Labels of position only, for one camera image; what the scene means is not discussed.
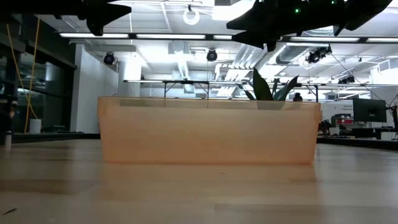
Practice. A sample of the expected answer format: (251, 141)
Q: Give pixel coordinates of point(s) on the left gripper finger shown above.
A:
(94, 27)
(112, 12)

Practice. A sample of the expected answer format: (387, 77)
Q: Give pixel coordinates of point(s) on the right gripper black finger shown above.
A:
(267, 18)
(261, 38)

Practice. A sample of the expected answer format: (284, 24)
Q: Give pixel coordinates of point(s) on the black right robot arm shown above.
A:
(363, 12)

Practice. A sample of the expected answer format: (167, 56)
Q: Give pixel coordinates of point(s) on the translucent orange plastic bin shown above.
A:
(208, 133)

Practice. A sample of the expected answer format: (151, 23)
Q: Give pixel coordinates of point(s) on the white LED light strip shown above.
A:
(325, 39)
(382, 40)
(93, 35)
(171, 36)
(222, 37)

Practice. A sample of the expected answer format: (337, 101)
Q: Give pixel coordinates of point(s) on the black overhead light bar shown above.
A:
(132, 35)

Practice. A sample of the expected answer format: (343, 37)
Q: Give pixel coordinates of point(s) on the green potted plant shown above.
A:
(261, 85)

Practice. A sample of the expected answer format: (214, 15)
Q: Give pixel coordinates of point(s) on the person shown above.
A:
(297, 97)

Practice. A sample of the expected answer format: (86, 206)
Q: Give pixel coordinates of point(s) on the red box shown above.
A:
(344, 120)

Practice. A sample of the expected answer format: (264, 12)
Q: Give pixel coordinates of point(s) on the black computer monitor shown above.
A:
(370, 110)

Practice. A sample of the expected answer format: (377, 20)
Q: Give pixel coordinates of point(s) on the white bucket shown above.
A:
(35, 126)

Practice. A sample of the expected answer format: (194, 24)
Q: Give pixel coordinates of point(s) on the dark office desk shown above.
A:
(367, 132)

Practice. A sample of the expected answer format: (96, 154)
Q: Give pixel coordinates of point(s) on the small pale cylinder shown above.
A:
(8, 140)

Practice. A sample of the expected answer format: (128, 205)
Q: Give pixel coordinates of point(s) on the black aluminium table frame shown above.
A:
(46, 137)

